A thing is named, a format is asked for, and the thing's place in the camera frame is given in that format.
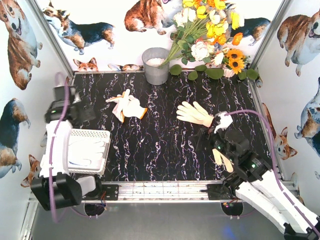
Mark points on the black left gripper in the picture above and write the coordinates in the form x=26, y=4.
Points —
x=81, y=113

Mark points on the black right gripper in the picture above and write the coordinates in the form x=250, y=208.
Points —
x=204, y=137

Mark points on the blue dotted white glove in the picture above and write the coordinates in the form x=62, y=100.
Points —
x=86, y=154

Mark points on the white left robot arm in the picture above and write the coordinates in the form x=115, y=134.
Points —
x=55, y=188

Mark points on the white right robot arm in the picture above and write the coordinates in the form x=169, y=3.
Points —
x=273, y=200

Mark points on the white plastic storage basket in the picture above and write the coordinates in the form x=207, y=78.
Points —
x=61, y=165

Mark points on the cream glove near right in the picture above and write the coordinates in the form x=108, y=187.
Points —
x=220, y=159

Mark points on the cream glove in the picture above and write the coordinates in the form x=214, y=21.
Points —
x=194, y=113
x=220, y=159

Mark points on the cream glove far right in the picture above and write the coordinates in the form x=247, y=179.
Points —
x=194, y=113

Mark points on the white glove orange trim folded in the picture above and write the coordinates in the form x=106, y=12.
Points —
x=121, y=102

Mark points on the white glove orange cuff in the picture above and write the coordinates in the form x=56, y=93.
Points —
x=133, y=108

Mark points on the large green moss stone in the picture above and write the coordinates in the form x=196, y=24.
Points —
x=214, y=73

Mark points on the white sunflower pot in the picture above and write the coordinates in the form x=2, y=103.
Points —
x=228, y=73

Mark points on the green moss stone far left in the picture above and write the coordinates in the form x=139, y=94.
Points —
x=175, y=70

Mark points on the green moss stone right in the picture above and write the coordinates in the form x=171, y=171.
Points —
x=252, y=74

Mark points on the sunflower bunch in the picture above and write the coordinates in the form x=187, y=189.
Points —
x=235, y=60

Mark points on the grey metal bucket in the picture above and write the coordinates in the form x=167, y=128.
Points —
x=155, y=67

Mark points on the artificial flower bouquet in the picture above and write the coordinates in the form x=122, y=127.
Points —
x=202, y=28

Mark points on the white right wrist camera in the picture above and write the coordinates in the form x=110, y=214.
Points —
x=224, y=120

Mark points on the aluminium front rail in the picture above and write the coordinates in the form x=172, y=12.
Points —
x=185, y=191

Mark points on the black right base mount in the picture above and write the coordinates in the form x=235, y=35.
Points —
x=222, y=189

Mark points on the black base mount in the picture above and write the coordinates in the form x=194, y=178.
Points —
x=222, y=189
x=108, y=192

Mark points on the aluminium frame post left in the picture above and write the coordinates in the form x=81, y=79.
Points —
x=36, y=11

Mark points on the aluminium frame post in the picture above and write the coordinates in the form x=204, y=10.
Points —
x=275, y=23
x=36, y=11

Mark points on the aluminium frame rail right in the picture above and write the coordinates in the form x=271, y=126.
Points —
x=265, y=128

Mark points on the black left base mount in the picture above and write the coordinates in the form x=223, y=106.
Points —
x=108, y=192

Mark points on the aluminium frame post right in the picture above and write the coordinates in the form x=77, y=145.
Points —
x=275, y=23

